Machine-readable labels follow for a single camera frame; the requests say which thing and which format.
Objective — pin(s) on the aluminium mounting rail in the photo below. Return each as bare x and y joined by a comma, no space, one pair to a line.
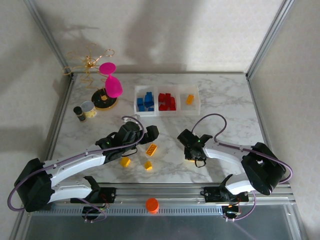
175,193

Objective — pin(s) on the orange cylinder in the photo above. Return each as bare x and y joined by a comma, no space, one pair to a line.
152,205

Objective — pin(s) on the aluminium table side rail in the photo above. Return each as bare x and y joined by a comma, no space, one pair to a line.
260,117
58,120

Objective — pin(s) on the small dark jar black lid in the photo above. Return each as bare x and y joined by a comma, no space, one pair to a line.
80,115

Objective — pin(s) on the pink plastic wine glass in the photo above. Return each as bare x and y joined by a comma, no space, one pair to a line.
113,87

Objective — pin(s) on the blue lego brick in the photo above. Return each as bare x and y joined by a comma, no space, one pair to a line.
150,109
148,103
148,96
141,108
140,101

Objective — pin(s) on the white yellow small can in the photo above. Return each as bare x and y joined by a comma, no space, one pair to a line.
89,111

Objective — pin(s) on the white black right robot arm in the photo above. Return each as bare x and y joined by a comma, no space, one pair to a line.
225,152

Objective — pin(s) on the white translucent plastic bin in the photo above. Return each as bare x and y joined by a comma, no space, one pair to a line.
183,107
136,113
168,113

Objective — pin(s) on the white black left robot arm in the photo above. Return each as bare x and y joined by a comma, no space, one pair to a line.
75,162

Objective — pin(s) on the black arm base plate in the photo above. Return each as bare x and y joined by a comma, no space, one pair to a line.
107,195
212,195

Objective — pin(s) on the aluminium frame post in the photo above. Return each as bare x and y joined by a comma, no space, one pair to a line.
268,37
48,37

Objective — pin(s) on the grey metal panel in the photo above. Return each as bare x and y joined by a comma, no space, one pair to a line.
175,227

